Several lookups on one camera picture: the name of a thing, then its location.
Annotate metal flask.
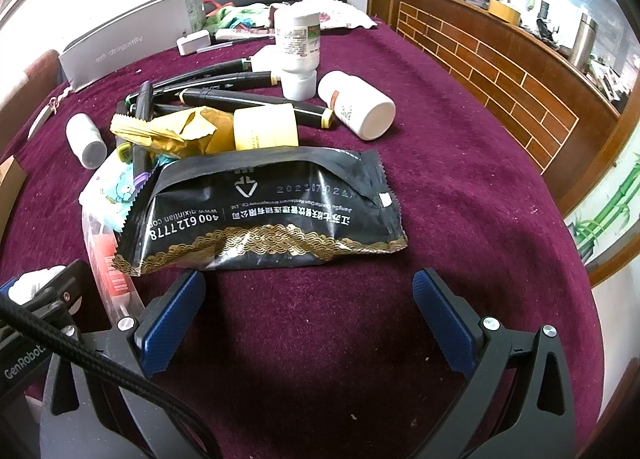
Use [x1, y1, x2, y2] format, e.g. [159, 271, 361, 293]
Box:
[569, 14, 599, 72]

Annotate yellow wrapper packet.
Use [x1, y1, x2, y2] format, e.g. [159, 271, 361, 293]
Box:
[109, 106, 236, 160]

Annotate clear packet red candle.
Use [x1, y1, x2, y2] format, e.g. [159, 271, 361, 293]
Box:
[81, 204, 146, 320]

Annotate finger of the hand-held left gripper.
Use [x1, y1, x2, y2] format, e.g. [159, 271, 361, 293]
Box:
[0, 259, 93, 327]

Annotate bamboo print panel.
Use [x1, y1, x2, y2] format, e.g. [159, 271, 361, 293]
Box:
[567, 154, 640, 265]

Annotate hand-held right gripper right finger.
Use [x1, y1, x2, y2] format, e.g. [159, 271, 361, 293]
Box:
[411, 268, 603, 459]

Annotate white bottle red label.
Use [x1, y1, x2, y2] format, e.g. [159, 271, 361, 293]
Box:
[317, 70, 397, 141]

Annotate pink floral cloth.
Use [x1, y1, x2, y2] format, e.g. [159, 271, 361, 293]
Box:
[270, 0, 378, 32]

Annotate small white box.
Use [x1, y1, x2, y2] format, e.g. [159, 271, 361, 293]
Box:
[176, 30, 213, 56]

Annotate small plain white bottle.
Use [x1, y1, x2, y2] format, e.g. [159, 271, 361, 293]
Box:
[66, 113, 108, 170]

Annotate black marker green cap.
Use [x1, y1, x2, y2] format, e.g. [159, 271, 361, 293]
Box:
[150, 56, 253, 90]

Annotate black marker yellow caps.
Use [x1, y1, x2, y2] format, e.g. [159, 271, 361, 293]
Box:
[177, 89, 335, 130]

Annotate white bottle green label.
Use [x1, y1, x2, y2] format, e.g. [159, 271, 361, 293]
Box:
[274, 5, 322, 100]

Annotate cartoon print tissue pack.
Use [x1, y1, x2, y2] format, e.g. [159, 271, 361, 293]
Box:
[79, 146, 161, 232]

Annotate white tool top left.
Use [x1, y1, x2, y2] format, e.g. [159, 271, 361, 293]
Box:
[27, 89, 71, 140]

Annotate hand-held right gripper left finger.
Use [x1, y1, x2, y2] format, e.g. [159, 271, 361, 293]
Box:
[39, 269, 207, 459]

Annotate long grey box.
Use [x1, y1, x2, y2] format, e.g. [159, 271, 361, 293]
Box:
[57, 0, 203, 92]

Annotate maroon chair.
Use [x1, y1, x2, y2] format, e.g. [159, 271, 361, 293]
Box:
[0, 49, 63, 154]

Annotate cardboard box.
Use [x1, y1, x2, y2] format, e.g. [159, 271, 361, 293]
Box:
[0, 155, 28, 240]

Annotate green patterned cloth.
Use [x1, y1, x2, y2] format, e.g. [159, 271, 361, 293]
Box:
[202, 1, 276, 34]

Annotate white square box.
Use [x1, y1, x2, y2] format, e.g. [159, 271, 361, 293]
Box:
[248, 45, 281, 74]

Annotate black braided cable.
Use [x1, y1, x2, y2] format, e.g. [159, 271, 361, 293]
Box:
[0, 295, 223, 459]

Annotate yellow round jar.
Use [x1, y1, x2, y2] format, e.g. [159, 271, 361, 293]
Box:
[233, 104, 300, 152]

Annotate wooden brick-pattern cabinet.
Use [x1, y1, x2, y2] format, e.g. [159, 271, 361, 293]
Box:
[367, 0, 633, 214]

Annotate black gold-patterned snack packet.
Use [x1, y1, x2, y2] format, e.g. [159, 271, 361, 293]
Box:
[111, 146, 408, 277]

